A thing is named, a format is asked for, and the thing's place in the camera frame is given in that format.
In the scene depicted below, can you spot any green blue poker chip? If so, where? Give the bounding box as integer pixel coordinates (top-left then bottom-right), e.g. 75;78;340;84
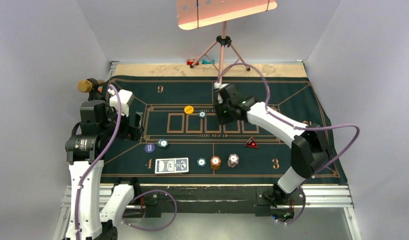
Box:
198;111;207;119
196;157;207;167
157;138;169;148

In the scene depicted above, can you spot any white blue chip stack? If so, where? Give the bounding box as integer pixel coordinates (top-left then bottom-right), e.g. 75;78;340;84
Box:
227;153;239;168

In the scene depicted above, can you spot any orange poker chip stack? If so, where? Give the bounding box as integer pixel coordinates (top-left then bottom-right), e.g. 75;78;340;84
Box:
210;156;222;171

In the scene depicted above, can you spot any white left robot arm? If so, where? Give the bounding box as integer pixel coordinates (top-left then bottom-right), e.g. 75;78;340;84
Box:
63;99;143;240

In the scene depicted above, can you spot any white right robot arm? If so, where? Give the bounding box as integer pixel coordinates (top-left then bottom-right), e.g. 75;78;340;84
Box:
213;82;330;204

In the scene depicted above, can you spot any blue small blind button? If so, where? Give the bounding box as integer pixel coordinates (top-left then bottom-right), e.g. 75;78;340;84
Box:
144;143;156;153

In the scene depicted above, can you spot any red black triangle dealer marker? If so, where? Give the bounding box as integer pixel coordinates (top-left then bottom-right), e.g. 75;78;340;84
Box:
244;136;259;149

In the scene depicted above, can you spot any yellow big blind button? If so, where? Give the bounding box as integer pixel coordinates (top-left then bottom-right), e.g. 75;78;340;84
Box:
184;105;195;115

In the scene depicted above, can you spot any teal clip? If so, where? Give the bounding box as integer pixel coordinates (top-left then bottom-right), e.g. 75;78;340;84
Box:
201;59;215;65

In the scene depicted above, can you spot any dark green poker mat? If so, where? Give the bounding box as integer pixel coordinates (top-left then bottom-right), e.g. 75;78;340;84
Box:
99;75;348;186

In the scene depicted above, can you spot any gold knob black clamp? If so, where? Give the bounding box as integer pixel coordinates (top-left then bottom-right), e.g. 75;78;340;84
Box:
77;78;105;101

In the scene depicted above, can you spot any blue playing card deck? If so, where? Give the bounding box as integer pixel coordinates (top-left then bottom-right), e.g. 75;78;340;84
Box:
154;157;189;174

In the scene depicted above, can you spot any red clip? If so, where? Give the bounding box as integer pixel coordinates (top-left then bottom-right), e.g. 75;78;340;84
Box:
186;59;199;66

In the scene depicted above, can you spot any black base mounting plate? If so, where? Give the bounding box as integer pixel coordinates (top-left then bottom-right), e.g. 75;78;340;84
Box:
140;183;304;217

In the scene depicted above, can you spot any pink music stand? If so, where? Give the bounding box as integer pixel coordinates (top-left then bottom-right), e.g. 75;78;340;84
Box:
175;0;278;77

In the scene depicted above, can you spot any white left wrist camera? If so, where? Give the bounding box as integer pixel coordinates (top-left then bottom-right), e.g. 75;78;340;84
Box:
107;88;134;117

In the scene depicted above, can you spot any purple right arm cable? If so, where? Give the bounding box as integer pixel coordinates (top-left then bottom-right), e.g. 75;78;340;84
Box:
217;62;361;226

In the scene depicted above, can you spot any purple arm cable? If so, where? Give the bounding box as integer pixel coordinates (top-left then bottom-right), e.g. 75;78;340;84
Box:
217;62;361;226
72;84;178;240

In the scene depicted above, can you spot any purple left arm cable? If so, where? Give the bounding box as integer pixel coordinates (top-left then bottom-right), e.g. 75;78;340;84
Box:
72;84;178;240

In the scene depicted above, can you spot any aluminium frame rail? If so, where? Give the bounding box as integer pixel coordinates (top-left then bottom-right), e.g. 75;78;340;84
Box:
52;183;361;240

